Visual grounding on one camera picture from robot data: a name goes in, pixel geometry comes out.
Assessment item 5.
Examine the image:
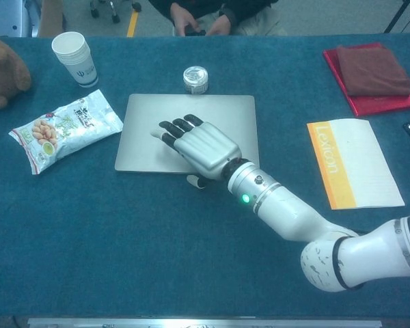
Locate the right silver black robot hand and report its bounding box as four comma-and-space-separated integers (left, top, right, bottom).
150, 113, 243, 189

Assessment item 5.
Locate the silver laptop with apple logo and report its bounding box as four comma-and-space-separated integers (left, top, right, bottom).
114, 94, 261, 175

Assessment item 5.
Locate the clear round plastic container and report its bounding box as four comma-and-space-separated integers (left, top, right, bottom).
182, 65, 209, 96

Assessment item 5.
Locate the blue tablecloth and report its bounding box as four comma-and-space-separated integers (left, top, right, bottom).
0, 33, 410, 318

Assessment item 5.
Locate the white peanut snack bag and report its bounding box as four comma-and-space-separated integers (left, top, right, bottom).
8, 89, 124, 176

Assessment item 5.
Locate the seated person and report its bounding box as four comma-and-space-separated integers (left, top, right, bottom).
146, 0, 288, 38

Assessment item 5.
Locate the white paper cup stack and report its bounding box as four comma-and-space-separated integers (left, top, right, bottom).
51, 31, 99, 88

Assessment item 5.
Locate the yellow white Lexicon book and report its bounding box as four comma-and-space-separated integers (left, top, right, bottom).
306, 118, 406, 210

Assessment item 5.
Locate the office chair wheel base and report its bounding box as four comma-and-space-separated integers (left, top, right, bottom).
90, 0, 143, 24

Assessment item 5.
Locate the folded brown cloth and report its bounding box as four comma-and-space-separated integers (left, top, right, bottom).
335, 46, 410, 97

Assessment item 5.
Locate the brown cardboard panel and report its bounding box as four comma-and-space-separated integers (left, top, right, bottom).
37, 0, 68, 38

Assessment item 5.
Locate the brown plush toy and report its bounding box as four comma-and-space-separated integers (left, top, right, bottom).
0, 32, 32, 109

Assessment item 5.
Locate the black tripod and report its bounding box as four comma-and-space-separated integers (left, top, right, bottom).
383, 0, 410, 34

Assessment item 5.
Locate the aluminium frame rail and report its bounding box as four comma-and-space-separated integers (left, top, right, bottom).
27, 317, 383, 328

